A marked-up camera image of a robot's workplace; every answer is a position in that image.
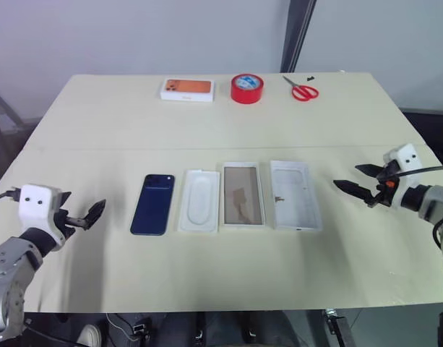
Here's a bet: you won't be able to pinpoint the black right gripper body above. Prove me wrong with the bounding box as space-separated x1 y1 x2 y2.
366 160 401 208

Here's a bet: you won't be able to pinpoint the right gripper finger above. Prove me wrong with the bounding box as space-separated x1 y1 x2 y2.
354 163 383 179
332 179 375 207

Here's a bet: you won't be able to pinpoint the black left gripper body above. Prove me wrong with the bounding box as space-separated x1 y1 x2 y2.
53 208 90 240

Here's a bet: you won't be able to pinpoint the white phone box lid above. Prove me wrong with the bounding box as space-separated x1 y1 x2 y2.
270 160 323 232

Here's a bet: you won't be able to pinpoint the white box base brown inside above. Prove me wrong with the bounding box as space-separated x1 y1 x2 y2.
220 161 267 231

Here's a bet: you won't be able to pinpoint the closed orange-print phone box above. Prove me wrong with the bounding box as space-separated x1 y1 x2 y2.
159 77 217 103

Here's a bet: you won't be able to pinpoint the dark blue smartphone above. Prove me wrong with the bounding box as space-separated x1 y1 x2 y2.
129 173 176 236

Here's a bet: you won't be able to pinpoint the white moulded tray insert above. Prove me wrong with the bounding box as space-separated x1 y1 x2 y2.
177 169 221 234

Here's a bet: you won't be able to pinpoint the white shoe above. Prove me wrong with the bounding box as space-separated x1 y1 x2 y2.
77 323 103 347

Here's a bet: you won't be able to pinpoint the red tape roll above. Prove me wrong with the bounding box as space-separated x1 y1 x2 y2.
230 74 264 105

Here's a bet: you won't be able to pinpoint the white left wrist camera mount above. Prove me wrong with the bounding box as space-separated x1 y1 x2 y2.
18 184 72 252

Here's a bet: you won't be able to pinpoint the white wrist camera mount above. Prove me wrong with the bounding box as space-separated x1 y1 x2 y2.
382 142 425 210
18 184 72 252

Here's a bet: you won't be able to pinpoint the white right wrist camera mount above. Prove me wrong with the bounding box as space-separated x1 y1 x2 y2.
382 142 425 210

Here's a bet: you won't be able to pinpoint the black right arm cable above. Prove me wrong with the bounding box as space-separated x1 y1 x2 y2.
392 165 443 179

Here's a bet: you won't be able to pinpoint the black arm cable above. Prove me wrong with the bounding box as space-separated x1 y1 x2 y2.
0 187 22 205
392 165 443 179

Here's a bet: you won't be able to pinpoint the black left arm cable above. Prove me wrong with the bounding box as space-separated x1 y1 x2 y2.
0 187 22 205

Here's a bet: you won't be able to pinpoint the dark metal frame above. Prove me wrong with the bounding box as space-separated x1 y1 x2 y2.
0 85 45 194

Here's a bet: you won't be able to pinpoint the red-handled scissors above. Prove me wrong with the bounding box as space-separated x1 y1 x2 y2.
282 75 320 103

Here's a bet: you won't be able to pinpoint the thin white cable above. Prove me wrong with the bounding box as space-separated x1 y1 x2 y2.
104 312 136 338

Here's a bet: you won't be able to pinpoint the dark vertical post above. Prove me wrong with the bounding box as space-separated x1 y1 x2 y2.
280 0 318 74

